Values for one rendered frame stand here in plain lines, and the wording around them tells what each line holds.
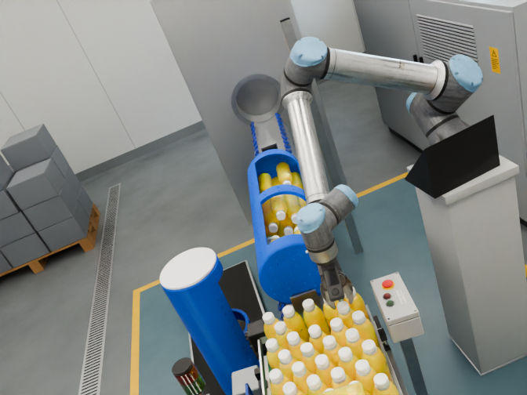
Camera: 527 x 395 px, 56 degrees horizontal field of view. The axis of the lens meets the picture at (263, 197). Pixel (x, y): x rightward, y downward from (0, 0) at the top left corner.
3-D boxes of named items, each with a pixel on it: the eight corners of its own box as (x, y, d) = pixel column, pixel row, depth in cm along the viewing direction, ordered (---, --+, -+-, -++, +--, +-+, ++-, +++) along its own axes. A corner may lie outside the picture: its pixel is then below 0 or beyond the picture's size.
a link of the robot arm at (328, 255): (337, 247, 148) (307, 257, 149) (341, 259, 151) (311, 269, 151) (331, 230, 156) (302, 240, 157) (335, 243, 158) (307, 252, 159)
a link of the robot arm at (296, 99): (273, 81, 196) (303, 240, 168) (281, 59, 185) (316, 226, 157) (300, 82, 199) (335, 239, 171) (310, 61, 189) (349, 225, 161)
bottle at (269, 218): (262, 198, 230) (265, 219, 214) (277, 199, 231) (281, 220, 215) (261, 211, 234) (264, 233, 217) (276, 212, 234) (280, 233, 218)
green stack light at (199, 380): (205, 375, 150) (198, 364, 147) (205, 393, 144) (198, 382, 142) (186, 382, 150) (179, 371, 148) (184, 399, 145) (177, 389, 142)
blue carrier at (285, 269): (308, 185, 267) (289, 139, 253) (344, 289, 190) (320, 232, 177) (259, 204, 270) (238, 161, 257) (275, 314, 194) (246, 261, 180)
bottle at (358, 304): (354, 340, 175) (341, 302, 166) (352, 325, 181) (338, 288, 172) (374, 335, 174) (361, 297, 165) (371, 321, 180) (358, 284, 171)
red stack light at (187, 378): (198, 364, 147) (194, 356, 145) (198, 382, 142) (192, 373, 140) (179, 371, 148) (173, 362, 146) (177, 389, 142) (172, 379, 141)
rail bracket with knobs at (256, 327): (277, 335, 190) (268, 316, 186) (279, 349, 184) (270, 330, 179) (252, 342, 191) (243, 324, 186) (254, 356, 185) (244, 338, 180)
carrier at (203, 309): (255, 422, 251) (289, 379, 265) (183, 298, 209) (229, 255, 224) (219, 398, 271) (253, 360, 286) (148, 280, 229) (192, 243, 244)
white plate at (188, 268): (183, 295, 209) (183, 297, 210) (227, 254, 223) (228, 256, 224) (148, 278, 229) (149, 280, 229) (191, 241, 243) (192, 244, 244)
